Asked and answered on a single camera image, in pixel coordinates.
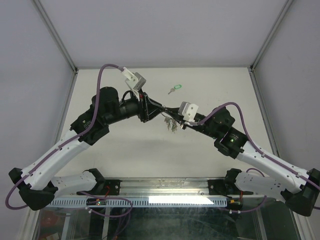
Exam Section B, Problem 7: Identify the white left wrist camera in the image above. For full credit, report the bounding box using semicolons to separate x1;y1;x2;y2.
121;67;147;100

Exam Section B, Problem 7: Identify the right aluminium frame post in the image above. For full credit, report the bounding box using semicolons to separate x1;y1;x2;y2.
250;0;295;72

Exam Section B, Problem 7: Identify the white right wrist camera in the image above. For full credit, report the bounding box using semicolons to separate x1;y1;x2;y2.
178;101;199;121

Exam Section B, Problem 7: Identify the key with green tag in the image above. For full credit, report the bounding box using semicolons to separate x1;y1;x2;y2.
168;84;182;95

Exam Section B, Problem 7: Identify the silver keyring with keys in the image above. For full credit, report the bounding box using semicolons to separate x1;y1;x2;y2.
161;112;178;134

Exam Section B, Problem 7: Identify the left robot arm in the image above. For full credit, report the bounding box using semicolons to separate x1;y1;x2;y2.
8;87;167;211

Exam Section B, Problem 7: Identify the aluminium frame post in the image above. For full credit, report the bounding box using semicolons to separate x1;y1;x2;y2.
250;0;295;72
31;0;78;73

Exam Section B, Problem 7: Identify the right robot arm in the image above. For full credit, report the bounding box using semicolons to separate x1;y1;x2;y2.
165;102;320;217

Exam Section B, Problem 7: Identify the white slotted cable duct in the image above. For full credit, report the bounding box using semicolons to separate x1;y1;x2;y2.
48;195;227;208

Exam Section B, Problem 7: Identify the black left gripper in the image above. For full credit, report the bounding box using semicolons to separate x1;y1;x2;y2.
105;88;166;126

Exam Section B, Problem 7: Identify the metal mounting rail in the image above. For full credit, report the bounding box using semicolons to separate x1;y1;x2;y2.
76;177;253;196

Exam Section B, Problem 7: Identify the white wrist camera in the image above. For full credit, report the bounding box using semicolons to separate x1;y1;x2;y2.
121;67;147;100
178;101;199;121

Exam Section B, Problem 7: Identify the left aluminium frame post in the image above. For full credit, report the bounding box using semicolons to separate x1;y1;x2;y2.
31;0;78;73

